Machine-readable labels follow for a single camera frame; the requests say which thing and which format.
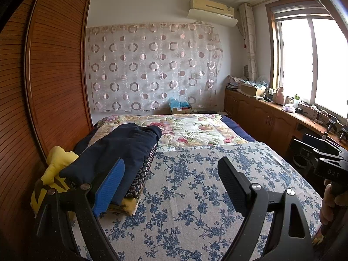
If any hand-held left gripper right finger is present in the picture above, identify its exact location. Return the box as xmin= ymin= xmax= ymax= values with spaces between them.
xmin=217 ymin=157 xmax=313 ymax=261

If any black trash bin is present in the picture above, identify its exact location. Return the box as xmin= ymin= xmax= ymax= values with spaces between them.
xmin=294 ymin=155 xmax=312 ymax=173

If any dark circle-patterned cloth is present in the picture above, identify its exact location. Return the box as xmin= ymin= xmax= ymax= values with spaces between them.
xmin=124 ymin=141 xmax=158 ymax=199

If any cardboard box with blue packets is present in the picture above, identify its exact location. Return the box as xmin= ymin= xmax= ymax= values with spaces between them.
xmin=169 ymin=98 xmax=192 ymax=114

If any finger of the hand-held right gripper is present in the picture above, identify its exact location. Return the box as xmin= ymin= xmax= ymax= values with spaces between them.
xmin=312 ymin=148 xmax=348 ymax=161
xmin=294 ymin=133 xmax=341 ymax=157

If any person's right hand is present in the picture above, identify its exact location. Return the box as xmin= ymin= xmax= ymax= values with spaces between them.
xmin=319 ymin=183 xmax=348 ymax=227

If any pink floral quilt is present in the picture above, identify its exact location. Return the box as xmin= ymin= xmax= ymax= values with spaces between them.
xmin=90 ymin=114 xmax=251 ymax=151

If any stack of magazines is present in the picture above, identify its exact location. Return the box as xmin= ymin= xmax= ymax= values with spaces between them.
xmin=226 ymin=75 xmax=245 ymax=90

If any wood-framed window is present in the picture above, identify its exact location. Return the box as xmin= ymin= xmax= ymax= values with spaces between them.
xmin=268 ymin=0 xmax=348 ymax=120

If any white patterned window curtain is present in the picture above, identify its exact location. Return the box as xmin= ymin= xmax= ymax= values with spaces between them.
xmin=239 ymin=3 xmax=259 ymax=80

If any sheer circle-patterned curtain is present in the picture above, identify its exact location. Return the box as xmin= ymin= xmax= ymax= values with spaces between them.
xmin=86 ymin=23 xmax=223 ymax=112

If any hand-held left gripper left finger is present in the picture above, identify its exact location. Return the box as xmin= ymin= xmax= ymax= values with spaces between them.
xmin=34 ymin=158 xmax=125 ymax=261

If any yellow cloth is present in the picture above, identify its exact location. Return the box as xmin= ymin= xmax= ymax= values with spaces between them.
xmin=30 ymin=146 xmax=136 ymax=218

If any navy printed t-shirt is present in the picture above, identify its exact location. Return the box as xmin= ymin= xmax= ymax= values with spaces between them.
xmin=59 ymin=122 xmax=163 ymax=206

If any blue floral bed sheet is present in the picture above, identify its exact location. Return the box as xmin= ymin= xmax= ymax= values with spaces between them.
xmin=71 ymin=141 xmax=324 ymax=261

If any brown cardboard box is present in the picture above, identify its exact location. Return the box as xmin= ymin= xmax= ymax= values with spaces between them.
xmin=239 ymin=83 xmax=265 ymax=97

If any clear plastic bag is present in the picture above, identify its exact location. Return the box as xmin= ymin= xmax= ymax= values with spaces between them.
xmin=254 ymin=75 xmax=269 ymax=89

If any wooden cabinet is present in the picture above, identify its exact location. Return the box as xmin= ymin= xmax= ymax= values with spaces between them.
xmin=224 ymin=88 xmax=348 ymax=169

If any cream air conditioner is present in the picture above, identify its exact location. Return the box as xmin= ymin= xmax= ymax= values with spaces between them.
xmin=188 ymin=0 xmax=238 ymax=27

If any wooden slatted wardrobe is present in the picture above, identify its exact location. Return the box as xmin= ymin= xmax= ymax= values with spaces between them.
xmin=0 ymin=0 xmax=94 ymax=251

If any pink bottle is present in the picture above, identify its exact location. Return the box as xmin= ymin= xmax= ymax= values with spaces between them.
xmin=273 ymin=86 xmax=284 ymax=104

